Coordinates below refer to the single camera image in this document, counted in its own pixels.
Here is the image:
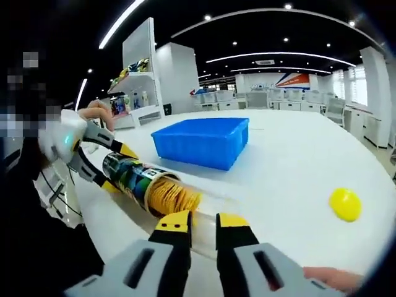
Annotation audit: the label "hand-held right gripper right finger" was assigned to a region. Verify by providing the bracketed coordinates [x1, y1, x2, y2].
[215, 212, 340, 297]

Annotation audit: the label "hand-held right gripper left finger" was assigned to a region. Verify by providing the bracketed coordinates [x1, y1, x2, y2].
[63, 209, 192, 297]

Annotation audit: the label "clear tube of yellow noodles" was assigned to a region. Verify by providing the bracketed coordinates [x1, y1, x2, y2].
[148, 176, 239, 260]

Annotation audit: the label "dark printed chip container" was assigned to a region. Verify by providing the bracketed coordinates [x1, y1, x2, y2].
[100, 150, 184, 219]

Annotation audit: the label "stack of yellow chips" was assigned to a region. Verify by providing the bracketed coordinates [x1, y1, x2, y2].
[147, 178, 202, 219]

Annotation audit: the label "blue plastic box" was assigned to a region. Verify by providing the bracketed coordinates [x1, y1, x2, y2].
[150, 116, 250, 171]

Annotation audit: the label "yellow chip container lid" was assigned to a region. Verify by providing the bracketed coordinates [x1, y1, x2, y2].
[329, 187, 363, 222]

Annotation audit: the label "person's left hand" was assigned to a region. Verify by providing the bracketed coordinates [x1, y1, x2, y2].
[77, 100, 117, 133]

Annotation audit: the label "person's right hand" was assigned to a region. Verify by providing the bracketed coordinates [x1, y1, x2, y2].
[303, 266, 364, 293]

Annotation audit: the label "row of bottles and cartons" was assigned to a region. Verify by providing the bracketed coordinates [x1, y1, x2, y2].
[111, 91, 149, 116]

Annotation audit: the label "row of colourful snack bags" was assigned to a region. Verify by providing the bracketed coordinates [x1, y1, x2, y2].
[110, 58, 150, 87]

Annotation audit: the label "person in dark clothes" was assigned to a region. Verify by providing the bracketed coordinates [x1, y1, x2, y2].
[0, 136, 106, 297]

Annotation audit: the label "white display shelf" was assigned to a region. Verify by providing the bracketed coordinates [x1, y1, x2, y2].
[106, 17, 165, 129]

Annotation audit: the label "white square pillar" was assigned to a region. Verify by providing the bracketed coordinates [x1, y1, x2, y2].
[154, 41, 200, 116]
[359, 48, 392, 149]

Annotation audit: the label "row of white desks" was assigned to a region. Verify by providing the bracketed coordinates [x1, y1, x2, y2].
[193, 88, 347, 113]

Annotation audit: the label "white mesh chair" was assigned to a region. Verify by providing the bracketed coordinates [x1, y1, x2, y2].
[324, 97, 346, 127]

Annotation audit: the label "white low cabinet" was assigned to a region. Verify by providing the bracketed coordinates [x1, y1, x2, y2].
[343, 105, 389, 150]

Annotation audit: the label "red blue wall graphic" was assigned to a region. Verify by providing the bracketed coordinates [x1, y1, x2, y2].
[275, 73, 311, 90]

